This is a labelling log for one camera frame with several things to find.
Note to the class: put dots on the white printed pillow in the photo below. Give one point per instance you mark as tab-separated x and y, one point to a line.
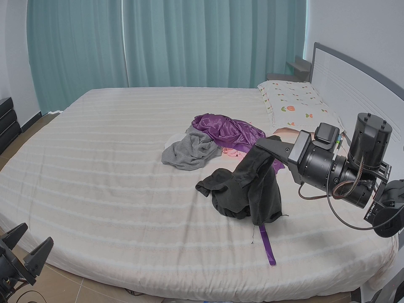
293	101

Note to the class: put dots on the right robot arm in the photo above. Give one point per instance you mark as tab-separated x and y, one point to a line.
369	144

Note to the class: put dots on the grey garment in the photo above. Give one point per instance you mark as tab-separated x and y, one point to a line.
192	153

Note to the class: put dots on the bed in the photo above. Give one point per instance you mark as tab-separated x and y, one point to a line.
94	169

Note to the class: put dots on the pink garment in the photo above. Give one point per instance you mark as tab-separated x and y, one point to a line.
231	152

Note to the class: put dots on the blue-green curtain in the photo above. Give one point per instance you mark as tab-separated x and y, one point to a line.
79	43
205	27

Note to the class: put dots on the purple satin garment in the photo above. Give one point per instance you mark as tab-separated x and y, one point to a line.
227	129

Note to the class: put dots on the grey bedside table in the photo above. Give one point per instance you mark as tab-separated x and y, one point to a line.
292	73

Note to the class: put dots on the black chest of drawers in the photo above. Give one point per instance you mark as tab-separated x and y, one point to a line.
8	121

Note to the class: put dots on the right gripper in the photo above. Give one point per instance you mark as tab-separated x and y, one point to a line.
318	166

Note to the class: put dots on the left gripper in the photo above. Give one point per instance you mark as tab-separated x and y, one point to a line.
15	264

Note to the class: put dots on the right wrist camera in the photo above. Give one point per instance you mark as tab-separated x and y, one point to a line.
325	136

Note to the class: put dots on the white garment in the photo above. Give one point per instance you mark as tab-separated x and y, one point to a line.
174	140

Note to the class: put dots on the black T-shirt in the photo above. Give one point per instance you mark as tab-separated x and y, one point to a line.
252	188

